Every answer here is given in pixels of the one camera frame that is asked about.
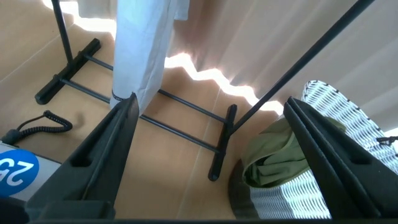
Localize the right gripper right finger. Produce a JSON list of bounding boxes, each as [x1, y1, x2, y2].
[[283, 96, 398, 218]]

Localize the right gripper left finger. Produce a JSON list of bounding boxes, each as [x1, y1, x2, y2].
[[26, 92, 140, 218]]

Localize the green garment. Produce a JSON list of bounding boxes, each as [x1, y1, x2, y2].
[[241, 116, 348, 189]]

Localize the pale grey shorts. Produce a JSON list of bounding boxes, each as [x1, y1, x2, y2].
[[110, 0, 191, 115]]

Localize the white laundry basket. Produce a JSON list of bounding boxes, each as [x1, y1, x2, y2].
[[228, 80, 398, 220]]

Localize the black clothes rack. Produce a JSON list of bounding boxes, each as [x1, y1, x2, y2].
[[34, 0, 377, 182]]

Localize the beige curtain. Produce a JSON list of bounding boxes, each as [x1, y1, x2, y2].
[[77, 0, 398, 131]]

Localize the black coiled cable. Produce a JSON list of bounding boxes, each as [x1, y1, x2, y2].
[[1, 110, 74, 146]]

